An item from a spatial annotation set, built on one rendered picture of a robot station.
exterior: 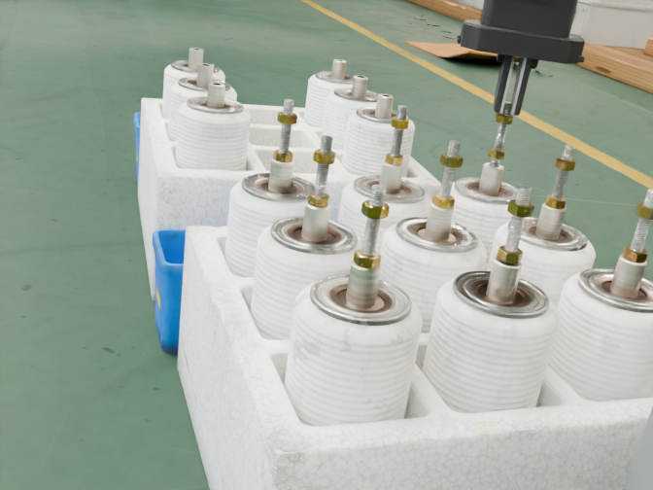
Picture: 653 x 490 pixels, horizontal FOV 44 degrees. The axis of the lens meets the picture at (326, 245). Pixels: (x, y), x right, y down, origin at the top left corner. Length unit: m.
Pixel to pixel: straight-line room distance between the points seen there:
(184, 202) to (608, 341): 0.58
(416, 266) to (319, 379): 0.17
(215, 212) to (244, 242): 0.28
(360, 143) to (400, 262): 0.43
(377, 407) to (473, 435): 0.07
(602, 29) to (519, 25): 3.18
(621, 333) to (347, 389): 0.23
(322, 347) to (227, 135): 0.53
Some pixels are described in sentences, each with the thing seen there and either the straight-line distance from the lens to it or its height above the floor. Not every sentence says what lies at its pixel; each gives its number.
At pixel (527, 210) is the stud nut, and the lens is 0.61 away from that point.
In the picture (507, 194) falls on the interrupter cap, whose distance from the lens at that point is 0.89.
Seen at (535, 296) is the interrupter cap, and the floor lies 0.25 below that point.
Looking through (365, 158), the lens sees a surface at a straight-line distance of 1.12.
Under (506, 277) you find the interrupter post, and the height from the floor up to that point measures 0.27.
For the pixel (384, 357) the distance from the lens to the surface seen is 0.57.
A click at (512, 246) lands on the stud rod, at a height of 0.30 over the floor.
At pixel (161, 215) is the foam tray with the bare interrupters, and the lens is 1.05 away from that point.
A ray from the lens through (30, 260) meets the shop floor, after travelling 1.21.
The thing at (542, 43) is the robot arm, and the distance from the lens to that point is 0.83.
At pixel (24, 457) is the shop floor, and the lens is 0.84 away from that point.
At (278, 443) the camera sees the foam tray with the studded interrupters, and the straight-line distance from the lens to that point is 0.56.
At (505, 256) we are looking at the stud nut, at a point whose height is 0.29.
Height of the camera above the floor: 0.51
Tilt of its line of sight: 23 degrees down
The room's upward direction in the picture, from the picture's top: 8 degrees clockwise
